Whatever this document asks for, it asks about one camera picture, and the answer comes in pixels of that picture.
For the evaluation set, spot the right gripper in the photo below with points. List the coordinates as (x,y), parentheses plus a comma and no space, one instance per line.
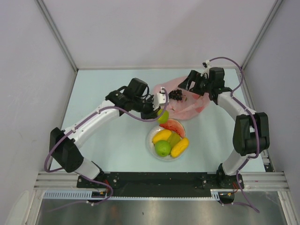
(195,77)

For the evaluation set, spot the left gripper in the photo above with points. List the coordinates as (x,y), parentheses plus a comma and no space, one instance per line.
(151,114)

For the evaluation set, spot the green fake pear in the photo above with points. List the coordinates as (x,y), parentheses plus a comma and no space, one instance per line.
(163,116)

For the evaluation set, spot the pink plastic bag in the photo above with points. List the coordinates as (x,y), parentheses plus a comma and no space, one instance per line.
(190,105)

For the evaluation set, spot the fake watermelon slice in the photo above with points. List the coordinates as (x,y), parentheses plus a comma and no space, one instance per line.
(174,126)

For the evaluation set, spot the yellow fake mango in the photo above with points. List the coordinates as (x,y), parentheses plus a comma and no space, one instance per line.
(161,135)

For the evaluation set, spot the dark fake grapes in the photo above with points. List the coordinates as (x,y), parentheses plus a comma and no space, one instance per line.
(176,95)

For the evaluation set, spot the white paper plate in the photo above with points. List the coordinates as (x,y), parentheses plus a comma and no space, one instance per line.
(150,145)

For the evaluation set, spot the green fake apple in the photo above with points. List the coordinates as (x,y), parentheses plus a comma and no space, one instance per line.
(162,148)

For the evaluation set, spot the orange fake fruit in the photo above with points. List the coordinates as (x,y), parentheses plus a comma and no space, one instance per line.
(179,148)

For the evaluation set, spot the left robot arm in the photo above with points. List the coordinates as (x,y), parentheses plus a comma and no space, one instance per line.
(65,144)

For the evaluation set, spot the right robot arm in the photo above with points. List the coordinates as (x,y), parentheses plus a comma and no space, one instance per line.
(251,129)

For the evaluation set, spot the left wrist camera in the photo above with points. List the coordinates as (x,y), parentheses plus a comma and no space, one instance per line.
(160,99)

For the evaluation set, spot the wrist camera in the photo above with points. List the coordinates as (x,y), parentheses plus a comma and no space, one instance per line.
(206,64)
(160,99)

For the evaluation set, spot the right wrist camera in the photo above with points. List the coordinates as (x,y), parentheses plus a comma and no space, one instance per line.
(206,64)

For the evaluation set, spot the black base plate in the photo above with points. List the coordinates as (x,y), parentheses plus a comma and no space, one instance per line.
(168,184)

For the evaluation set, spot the white cable duct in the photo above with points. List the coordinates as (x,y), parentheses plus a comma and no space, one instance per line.
(97,196)

